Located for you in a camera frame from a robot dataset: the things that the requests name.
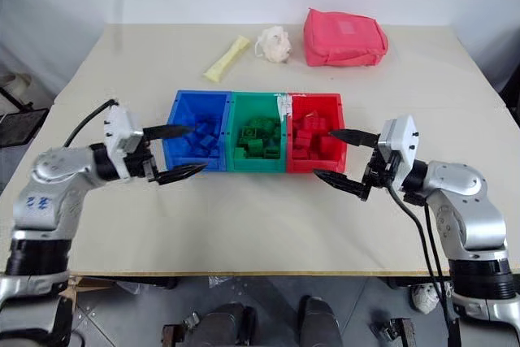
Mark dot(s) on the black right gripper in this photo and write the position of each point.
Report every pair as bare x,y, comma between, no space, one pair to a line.
382,170

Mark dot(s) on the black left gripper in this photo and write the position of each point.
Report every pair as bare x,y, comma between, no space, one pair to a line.
140,162

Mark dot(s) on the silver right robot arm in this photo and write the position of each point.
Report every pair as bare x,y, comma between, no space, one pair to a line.
459,178

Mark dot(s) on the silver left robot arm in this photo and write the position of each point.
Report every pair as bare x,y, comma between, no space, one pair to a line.
53,172

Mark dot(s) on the blue plastic bin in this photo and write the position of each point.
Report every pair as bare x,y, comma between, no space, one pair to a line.
178,162

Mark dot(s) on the red toy brick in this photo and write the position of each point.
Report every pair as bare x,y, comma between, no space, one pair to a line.
300,135
300,153
328,144
315,123

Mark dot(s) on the blue toy brick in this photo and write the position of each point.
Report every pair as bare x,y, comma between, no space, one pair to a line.
202,125
206,141

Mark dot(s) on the red plastic bin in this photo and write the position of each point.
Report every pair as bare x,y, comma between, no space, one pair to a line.
308,166

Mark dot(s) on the green plastic bin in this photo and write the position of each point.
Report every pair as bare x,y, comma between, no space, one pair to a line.
252,166

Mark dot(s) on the white tape strip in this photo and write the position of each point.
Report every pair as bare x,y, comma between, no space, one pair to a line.
284,107

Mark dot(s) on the pale yellow tube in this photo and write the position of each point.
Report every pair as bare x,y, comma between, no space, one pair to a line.
225,60

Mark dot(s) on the pink fabric bag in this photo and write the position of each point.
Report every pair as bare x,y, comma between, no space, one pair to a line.
345,38

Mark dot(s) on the white mesh bath sponge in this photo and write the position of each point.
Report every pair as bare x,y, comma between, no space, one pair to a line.
275,45

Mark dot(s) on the clear plastic bag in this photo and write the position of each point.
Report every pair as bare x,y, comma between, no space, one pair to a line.
221,282

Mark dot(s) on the black mesh basket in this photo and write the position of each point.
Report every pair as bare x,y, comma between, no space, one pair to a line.
22,127

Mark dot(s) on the brown cardboard box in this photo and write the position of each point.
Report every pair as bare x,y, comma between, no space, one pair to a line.
87,284

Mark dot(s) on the dark rounded shape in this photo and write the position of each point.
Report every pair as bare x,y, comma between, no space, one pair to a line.
321,322
221,324

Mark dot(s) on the black stand rod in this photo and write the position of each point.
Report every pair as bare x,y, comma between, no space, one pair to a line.
14,99

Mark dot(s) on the white round object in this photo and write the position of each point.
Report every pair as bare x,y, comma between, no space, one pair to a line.
16,81

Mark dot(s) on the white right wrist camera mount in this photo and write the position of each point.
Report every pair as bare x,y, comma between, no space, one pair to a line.
400,135

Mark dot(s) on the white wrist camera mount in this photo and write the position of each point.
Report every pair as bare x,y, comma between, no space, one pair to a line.
120,127
400,135

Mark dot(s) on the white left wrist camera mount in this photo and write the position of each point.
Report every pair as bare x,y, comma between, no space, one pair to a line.
120,127

